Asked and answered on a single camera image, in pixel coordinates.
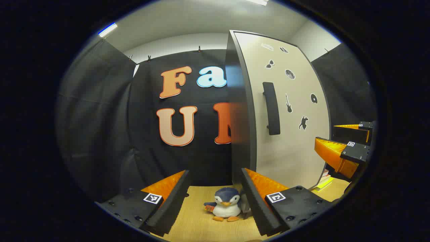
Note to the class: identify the small red packet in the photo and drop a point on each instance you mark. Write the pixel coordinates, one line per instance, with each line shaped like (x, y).
(209, 208)

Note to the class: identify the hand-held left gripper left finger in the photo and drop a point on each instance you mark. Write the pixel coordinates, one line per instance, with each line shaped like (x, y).
(174, 205)

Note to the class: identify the blue white penguin plush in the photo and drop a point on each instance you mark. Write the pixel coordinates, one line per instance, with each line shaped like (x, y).
(226, 205)

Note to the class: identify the black backdrop cloth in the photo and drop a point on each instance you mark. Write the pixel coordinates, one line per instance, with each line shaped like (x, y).
(100, 117)

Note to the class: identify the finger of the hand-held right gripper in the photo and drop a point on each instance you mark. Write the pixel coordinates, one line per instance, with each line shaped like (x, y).
(351, 133)
(356, 154)

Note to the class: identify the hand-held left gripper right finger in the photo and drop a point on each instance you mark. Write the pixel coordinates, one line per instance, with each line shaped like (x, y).
(255, 208)

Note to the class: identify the grey cabinet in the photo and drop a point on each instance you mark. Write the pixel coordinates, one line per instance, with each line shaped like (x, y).
(240, 134)

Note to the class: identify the stack of books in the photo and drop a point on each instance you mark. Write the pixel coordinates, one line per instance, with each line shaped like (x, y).
(322, 183)

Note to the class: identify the beige cabinet door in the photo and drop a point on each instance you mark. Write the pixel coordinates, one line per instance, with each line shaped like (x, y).
(295, 151)

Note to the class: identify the long ceiling light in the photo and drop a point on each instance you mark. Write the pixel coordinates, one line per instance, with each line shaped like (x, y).
(258, 2)
(107, 30)

